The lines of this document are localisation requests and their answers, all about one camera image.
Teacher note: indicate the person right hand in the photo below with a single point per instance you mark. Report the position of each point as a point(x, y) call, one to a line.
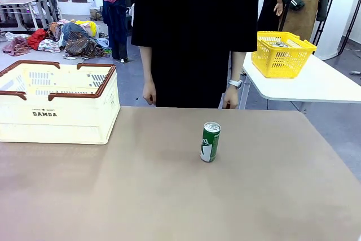
point(149, 92)

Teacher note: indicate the person left hand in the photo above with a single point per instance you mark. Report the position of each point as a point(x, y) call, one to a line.
point(231, 98)

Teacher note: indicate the green drink can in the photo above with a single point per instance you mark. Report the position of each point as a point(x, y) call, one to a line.
point(210, 145)

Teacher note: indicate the person right forearm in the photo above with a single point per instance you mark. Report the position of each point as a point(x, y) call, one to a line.
point(148, 66)

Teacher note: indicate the person left forearm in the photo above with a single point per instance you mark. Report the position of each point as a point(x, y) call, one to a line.
point(237, 66)

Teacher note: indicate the yellow plastic basket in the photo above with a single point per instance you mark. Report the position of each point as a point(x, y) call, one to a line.
point(282, 60)

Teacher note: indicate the silver wristwatch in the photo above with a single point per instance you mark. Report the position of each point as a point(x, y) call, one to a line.
point(235, 83)

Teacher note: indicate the person torso black shirt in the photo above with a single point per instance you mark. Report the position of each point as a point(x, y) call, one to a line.
point(194, 40)

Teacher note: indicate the white side table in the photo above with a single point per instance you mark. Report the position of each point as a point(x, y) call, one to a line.
point(310, 85)

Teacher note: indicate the striped brown garment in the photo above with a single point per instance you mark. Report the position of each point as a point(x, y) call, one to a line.
point(81, 46)

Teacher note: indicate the blue denim garment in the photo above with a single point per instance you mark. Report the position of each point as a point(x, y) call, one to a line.
point(72, 29)

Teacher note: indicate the red garment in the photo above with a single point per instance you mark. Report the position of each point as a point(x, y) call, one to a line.
point(36, 37)

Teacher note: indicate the small grey object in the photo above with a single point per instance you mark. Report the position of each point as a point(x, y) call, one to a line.
point(354, 73)

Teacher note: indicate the black rack poles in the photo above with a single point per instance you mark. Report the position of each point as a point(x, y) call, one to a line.
point(324, 6)

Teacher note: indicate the maroon patterned garment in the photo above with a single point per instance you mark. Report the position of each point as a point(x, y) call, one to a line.
point(17, 47)

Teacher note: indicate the black tripod leg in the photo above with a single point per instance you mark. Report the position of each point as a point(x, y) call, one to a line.
point(352, 12)

